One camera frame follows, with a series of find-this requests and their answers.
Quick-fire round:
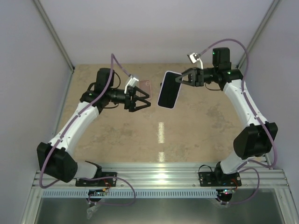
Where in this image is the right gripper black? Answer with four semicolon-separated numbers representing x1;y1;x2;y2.
175;67;218;87

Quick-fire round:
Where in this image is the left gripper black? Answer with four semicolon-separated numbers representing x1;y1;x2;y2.
107;86;151;113

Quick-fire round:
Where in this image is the pink phone case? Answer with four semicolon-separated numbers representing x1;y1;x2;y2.
139;80;152;101

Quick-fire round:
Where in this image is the black phone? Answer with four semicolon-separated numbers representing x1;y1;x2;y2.
157;71;181;109

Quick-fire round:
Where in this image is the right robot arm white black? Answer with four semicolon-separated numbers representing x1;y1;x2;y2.
175;48;278;186

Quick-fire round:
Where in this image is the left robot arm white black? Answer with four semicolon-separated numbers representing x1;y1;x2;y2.
37;68;151;186

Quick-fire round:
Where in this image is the left controller board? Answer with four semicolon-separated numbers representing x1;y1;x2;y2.
88;188;110;196

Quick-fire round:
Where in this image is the controller board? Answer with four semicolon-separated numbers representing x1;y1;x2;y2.
88;188;110;196
219;189;235;195

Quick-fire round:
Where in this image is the right controller board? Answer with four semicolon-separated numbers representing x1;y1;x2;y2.
219;189;235;195

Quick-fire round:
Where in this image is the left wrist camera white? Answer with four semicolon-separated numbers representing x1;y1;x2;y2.
124;75;139;94

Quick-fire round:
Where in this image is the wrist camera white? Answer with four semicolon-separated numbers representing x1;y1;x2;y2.
187;52;204;69
124;75;139;94

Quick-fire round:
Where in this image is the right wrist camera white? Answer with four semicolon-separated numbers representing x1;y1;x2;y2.
187;52;204;69

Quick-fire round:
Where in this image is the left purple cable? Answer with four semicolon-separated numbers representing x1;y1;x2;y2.
39;53;137;206

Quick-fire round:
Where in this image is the purple cable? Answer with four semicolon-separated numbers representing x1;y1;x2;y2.
39;53;137;206
198;38;278;205

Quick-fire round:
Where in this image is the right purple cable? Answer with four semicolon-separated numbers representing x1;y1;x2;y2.
198;38;278;205

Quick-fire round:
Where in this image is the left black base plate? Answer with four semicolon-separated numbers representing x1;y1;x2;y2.
75;172;117;188

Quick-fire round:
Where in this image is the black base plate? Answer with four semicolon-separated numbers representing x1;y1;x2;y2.
199;171;242;187
75;172;117;188

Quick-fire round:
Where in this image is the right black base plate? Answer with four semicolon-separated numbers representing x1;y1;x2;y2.
199;171;242;187

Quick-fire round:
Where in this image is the right aluminium corner post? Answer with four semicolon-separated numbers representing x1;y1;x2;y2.
235;0;282;70

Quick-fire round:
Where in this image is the aluminium corner post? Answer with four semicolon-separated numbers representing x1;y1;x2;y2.
235;0;282;70
32;0;75;72

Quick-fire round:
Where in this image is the aluminium rail frame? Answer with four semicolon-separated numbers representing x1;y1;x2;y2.
19;67;292;224

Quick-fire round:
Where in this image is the grey slotted cable duct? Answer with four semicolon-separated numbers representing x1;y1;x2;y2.
42;189;218;199

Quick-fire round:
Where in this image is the left aluminium corner post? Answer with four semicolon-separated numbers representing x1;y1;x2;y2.
32;0;75;72

